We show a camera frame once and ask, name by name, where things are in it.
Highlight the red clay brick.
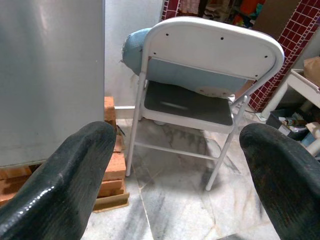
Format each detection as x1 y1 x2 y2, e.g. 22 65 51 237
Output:
96 178 126 198
102 152 127 181
104 96 116 124
0 164 38 203

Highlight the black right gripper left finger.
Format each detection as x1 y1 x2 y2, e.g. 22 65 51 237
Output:
0 121 118 240

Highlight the white metal folding chair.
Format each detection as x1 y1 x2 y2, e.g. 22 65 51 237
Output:
125 16 286 192

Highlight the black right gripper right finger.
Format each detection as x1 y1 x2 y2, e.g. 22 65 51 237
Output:
239 122 320 240

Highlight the white table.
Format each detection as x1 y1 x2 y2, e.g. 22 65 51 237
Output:
259 68 320 157

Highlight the colourful clothes pile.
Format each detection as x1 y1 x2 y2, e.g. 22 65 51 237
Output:
178 0 266 27

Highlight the brown cardboard panel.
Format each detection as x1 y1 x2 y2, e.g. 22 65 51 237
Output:
254 0 302 41

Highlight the dark box of clutter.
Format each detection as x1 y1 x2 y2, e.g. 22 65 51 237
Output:
265 108 310 141

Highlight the brown wooden board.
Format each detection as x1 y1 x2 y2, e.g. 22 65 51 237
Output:
92 192 131 213

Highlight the silver fridge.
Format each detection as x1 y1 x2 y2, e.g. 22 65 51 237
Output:
0 0 106 168

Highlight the brown paper bag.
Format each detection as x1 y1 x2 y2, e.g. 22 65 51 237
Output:
303 56 320 80

